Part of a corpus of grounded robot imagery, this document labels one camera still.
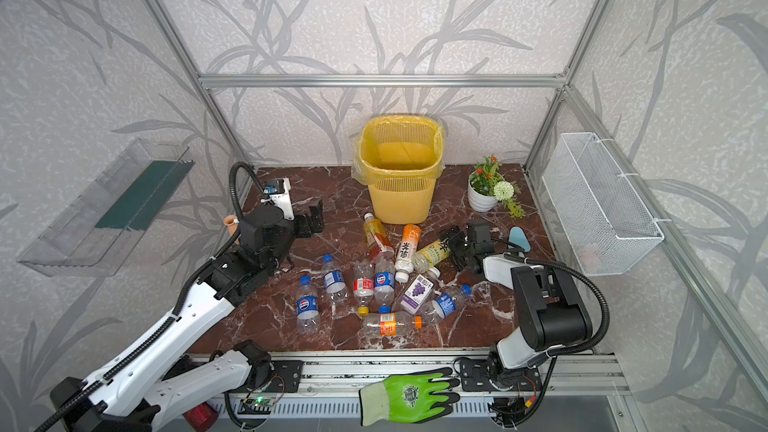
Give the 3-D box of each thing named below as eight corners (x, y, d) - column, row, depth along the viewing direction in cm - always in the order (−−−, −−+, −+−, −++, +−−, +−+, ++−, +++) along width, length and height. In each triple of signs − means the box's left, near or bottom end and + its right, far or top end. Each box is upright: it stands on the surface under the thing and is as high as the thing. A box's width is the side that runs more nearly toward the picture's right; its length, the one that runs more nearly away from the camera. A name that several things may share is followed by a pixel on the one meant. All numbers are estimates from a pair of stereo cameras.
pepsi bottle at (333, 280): (330, 307, 86) (327, 301, 83) (320, 264, 95) (317, 257, 91) (350, 299, 88) (348, 293, 84) (338, 258, 96) (336, 251, 93)
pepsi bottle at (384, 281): (371, 313, 84) (371, 310, 81) (375, 255, 95) (375, 251, 93) (394, 313, 84) (394, 310, 81) (395, 255, 95) (395, 251, 93)
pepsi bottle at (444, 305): (429, 330, 82) (430, 325, 78) (419, 315, 85) (419, 309, 81) (472, 300, 88) (475, 293, 84) (461, 286, 90) (463, 279, 86)
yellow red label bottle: (374, 265, 95) (372, 255, 90) (357, 225, 105) (354, 213, 100) (394, 257, 97) (393, 246, 92) (374, 218, 107) (373, 206, 102)
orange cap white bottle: (392, 280, 91) (391, 274, 88) (404, 230, 103) (404, 223, 100) (410, 284, 91) (411, 278, 87) (421, 233, 102) (421, 226, 99)
